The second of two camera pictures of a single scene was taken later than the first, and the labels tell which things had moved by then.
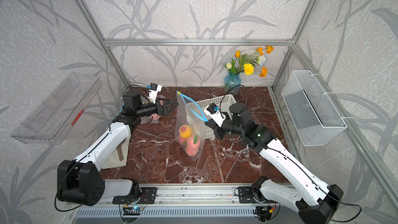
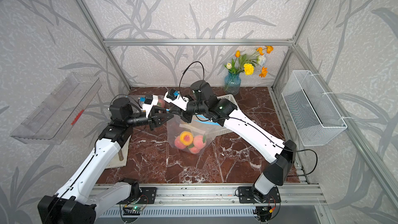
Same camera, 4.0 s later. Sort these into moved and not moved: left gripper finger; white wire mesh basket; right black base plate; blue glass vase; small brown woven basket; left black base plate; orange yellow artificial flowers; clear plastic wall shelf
Moved: left gripper finger
Not moved: right black base plate; small brown woven basket; clear plastic wall shelf; white wire mesh basket; blue glass vase; orange yellow artificial flowers; left black base plate
